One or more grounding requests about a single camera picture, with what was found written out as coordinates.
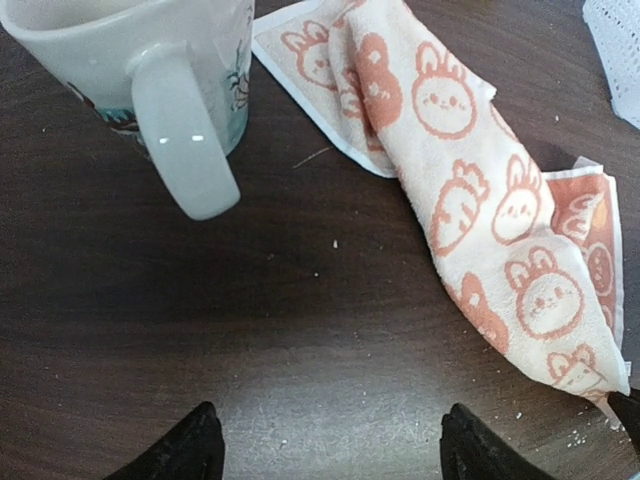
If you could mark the white plastic basket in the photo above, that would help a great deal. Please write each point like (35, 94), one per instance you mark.
(614, 26)

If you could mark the orange patterned towel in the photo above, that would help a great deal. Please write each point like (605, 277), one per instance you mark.
(394, 98)

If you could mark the white ceramic mug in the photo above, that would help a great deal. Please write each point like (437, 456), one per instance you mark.
(171, 75)

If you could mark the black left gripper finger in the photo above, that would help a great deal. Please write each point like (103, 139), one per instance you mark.
(469, 449)
(627, 409)
(192, 449)

